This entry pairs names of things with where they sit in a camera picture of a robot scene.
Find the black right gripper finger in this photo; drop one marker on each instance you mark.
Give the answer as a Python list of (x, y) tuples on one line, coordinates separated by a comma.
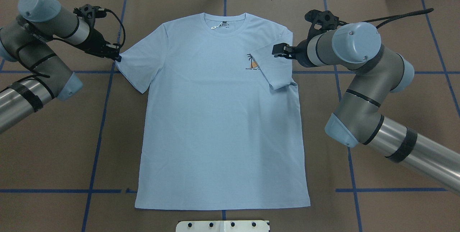
[(284, 50)]

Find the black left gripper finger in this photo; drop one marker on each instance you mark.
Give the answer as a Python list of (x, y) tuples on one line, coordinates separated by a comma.
[(114, 52)]

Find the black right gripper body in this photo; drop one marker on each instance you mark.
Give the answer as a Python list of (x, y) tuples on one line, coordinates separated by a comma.
[(302, 53)]

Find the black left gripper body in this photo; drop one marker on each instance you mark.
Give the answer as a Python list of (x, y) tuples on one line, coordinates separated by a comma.
[(94, 41)]

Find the light blue t-shirt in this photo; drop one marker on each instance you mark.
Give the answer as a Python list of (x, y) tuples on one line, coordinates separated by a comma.
[(222, 125)]

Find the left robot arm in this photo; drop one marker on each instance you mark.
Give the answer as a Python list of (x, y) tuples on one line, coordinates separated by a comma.
[(25, 41)]

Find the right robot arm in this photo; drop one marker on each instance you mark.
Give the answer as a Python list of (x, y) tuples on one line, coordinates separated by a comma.
[(378, 72)]

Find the white hang tag fastener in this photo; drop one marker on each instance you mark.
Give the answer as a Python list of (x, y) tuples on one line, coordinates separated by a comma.
[(222, 25)]

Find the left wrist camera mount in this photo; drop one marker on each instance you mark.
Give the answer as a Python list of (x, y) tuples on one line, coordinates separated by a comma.
[(90, 13)]

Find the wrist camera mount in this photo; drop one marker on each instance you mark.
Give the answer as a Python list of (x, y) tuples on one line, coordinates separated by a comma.
[(322, 21), (90, 13)]

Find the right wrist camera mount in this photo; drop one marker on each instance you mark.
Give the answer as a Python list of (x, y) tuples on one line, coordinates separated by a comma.
[(322, 21)]

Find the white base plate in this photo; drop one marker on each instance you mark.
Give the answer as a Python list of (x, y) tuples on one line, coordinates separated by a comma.
[(224, 226)]

